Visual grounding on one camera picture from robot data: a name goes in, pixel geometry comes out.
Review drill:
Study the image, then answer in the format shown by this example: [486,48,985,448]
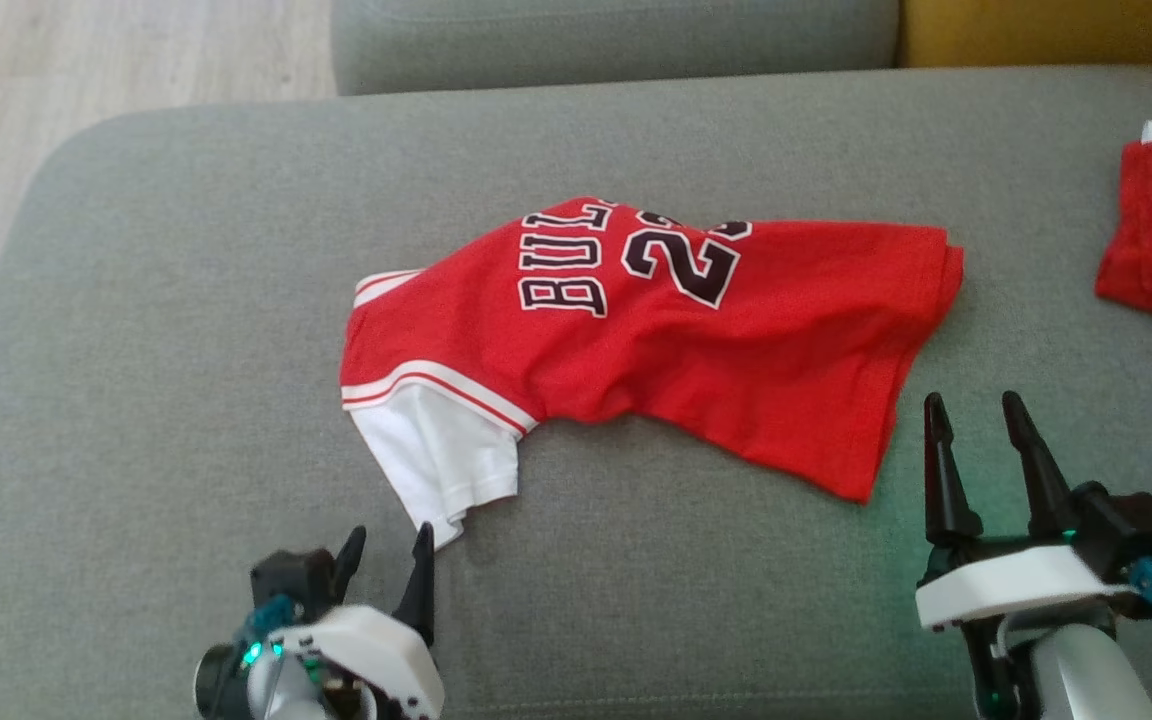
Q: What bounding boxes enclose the large yellow sofa backrest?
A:
[899,0,1152,70]

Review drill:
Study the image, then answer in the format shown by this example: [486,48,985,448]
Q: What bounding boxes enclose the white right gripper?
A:
[915,391,1138,632]

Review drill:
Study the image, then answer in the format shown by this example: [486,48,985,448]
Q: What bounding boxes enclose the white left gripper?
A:
[270,521,446,720]

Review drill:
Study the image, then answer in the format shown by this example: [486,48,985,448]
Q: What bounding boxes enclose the red Bulls jersey white sleeves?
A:
[339,195,966,552]

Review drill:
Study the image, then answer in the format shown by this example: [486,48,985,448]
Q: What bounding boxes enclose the grey sofa seat cushion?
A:
[331,0,903,97]

